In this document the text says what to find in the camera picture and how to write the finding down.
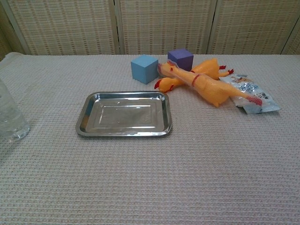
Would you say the beige waffle tablecloth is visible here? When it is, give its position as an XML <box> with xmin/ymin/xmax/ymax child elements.
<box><xmin>0</xmin><ymin>52</ymin><xmax>300</xmax><ymax>225</ymax></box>

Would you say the transparent plastic water bottle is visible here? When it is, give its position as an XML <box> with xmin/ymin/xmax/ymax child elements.
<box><xmin>0</xmin><ymin>79</ymin><xmax>31</xmax><ymax>142</ymax></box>

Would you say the woven folding screen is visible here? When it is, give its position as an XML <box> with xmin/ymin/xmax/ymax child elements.
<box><xmin>0</xmin><ymin>0</ymin><xmax>300</xmax><ymax>61</ymax></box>

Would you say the purple foam cube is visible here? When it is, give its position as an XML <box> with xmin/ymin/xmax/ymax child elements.
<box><xmin>167</xmin><ymin>48</ymin><xmax>194</xmax><ymax>72</ymax></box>

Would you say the stainless steel rectangular tray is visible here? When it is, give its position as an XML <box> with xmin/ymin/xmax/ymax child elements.
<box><xmin>75</xmin><ymin>91</ymin><xmax>173</xmax><ymax>137</ymax></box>

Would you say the blue foam cube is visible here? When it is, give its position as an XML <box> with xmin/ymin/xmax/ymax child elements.
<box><xmin>130</xmin><ymin>54</ymin><xmax>159</xmax><ymax>85</ymax></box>

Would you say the small yellow rubber chicken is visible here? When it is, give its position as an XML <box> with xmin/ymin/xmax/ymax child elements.
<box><xmin>154</xmin><ymin>58</ymin><xmax>235</xmax><ymax>92</ymax></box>

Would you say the white blue snack bag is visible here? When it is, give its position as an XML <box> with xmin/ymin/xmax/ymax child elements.
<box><xmin>219</xmin><ymin>74</ymin><xmax>281</xmax><ymax>115</ymax></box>

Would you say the large yellow rubber chicken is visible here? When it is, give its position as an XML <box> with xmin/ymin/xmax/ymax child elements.
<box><xmin>157</xmin><ymin>60</ymin><xmax>263</xmax><ymax>108</ymax></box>

